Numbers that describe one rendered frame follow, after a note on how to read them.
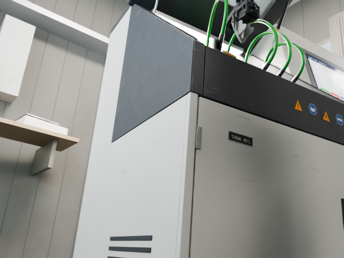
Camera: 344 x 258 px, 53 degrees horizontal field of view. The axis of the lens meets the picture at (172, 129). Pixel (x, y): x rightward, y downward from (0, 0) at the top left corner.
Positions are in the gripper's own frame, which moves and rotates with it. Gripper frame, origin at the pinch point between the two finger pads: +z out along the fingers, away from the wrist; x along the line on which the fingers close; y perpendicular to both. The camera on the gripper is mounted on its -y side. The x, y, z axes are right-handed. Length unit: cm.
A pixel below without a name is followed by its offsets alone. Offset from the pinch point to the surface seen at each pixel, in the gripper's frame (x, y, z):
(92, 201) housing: -35, -48, 64
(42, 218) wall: -23, -221, 60
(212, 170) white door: -27, 22, 62
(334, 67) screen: 73, -10, -19
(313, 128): 12.2, 21.7, 40.3
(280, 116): -2.4, 21.7, 40.2
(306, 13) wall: 181, -108, -171
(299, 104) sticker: 6.3, 21.8, 33.5
